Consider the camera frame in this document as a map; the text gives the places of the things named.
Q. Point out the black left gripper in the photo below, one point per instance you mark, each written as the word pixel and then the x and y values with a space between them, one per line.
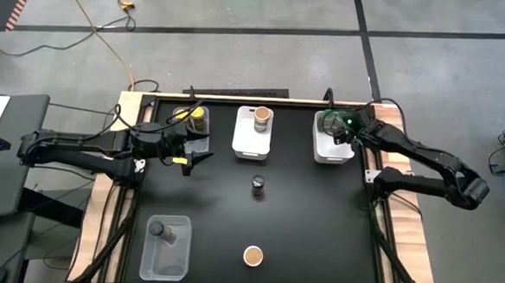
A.
pixel 157 141

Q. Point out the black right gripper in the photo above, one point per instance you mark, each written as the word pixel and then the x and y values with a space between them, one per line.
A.
pixel 357 125

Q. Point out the green-lid spice jar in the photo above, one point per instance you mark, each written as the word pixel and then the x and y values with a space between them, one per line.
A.
pixel 326 124

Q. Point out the yellow-lid spice jar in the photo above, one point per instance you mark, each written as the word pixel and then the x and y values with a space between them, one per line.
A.
pixel 199 112
pixel 181 114

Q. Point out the black-lid spice jar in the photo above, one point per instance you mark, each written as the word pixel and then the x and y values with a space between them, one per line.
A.
pixel 257 181
pixel 157 228

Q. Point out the tan-lid spice jar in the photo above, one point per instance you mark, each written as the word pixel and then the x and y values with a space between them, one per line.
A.
pixel 253 256
pixel 262 114

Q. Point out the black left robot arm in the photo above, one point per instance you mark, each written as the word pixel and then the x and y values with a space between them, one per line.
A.
pixel 70 140

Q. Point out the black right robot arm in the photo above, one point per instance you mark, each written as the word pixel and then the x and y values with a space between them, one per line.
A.
pixel 425 157

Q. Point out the clear plastic bin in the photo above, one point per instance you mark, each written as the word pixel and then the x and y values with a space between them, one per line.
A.
pixel 166 262
pixel 200 146

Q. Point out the yellow tape tag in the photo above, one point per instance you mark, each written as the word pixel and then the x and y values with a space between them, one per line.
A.
pixel 180 160

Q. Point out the white plastic bin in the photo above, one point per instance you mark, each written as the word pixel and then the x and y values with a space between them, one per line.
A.
pixel 246 141
pixel 336 154

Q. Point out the black ribbed bar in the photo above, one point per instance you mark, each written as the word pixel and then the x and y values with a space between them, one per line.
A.
pixel 246 92

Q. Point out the grey desk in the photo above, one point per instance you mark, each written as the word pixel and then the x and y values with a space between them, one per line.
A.
pixel 13 168

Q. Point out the black upright frame post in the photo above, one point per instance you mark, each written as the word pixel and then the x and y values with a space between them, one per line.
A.
pixel 192 94
pixel 329 95

